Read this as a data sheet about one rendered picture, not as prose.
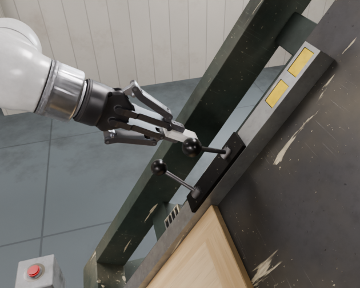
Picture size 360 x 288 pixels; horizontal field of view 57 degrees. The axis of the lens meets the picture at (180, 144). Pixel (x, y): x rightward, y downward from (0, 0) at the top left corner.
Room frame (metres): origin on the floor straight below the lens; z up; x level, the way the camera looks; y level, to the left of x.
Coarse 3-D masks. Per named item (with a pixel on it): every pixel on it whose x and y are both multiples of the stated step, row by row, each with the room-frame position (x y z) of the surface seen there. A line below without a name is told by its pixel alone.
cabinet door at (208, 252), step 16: (208, 224) 0.47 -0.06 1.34; (224, 224) 0.45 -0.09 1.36; (192, 240) 0.47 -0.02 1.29; (208, 240) 0.44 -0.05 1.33; (224, 240) 0.41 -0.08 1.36; (176, 256) 0.47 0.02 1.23; (192, 256) 0.43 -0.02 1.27; (208, 256) 0.41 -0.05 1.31; (224, 256) 0.38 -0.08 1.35; (160, 272) 0.47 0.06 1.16; (176, 272) 0.43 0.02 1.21; (192, 272) 0.41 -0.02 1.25; (208, 272) 0.38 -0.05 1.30; (224, 272) 0.36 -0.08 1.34; (240, 272) 0.34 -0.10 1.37
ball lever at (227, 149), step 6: (192, 138) 0.49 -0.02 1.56; (186, 144) 0.48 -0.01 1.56; (192, 144) 0.48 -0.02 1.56; (198, 144) 0.48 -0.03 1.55; (186, 150) 0.48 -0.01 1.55; (192, 150) 0.47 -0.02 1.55; (198, 150) 0.48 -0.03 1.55; (204, 150) 0.50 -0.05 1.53; (210, 150) 0.51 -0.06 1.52; (216, 150) 0.52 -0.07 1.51; (222, 150) 0.53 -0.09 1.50; (228, 150) 0.53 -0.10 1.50; (192, 156) 0.47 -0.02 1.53; (222, 156) 0.53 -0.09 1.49; (228, 156) 0.52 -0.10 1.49
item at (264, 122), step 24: (312, 48) 0.56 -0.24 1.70; (288, 72) 0.57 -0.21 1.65; (312, 72) 0.54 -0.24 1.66; (288, 96) 0.53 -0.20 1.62; (264, 120) 0.53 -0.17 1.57; (264, 144) 0.53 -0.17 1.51; (240, 168) 0.52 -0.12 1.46; (216, 192) 0.51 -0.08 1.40; (192, 216) 0.50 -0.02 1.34; (168, 240) 0.50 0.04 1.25; (144, 264) 0.50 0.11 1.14
